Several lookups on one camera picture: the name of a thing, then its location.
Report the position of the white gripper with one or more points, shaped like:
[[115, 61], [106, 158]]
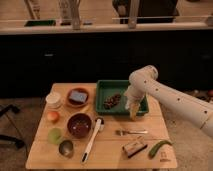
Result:
[[134, 98]]

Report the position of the dark red grape bunch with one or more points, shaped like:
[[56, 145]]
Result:
[[112, 101]]

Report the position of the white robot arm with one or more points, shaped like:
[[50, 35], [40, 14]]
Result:
[[144, 81]]

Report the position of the brown bowl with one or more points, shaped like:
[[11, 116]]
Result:
[[75, 104]]

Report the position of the purple bowl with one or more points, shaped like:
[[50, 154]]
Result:
[[79, 125]]

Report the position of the white folded cloth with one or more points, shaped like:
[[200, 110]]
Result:
[[140, 106]]

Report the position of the silver fork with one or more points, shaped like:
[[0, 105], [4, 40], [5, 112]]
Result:
[[125, 132]]

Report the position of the green plastic tray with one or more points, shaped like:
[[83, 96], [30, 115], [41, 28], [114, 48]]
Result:
[[107, 88]]

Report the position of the wooden block with black base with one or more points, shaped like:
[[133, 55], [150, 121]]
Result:
[[134, 146]]

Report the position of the green pepper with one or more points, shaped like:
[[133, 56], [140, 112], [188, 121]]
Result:
[[152, 153]]

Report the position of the blue sponge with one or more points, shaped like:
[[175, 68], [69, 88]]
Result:
[[78, 96]]

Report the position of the wooden folding table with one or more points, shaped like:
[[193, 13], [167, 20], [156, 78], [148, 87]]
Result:
[[107, 150]]

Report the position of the small metal cup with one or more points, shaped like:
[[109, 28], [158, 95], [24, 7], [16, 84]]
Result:
[[66, 148]]

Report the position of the white round container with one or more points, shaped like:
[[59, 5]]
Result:
[[53, 100]]

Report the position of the orange peach fruit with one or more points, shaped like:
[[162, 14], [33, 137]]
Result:
[[53, 116]]

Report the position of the green apple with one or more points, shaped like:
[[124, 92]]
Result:
[[54, 136]]

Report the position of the black chair base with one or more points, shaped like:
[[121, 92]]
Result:
[[8, 130]]

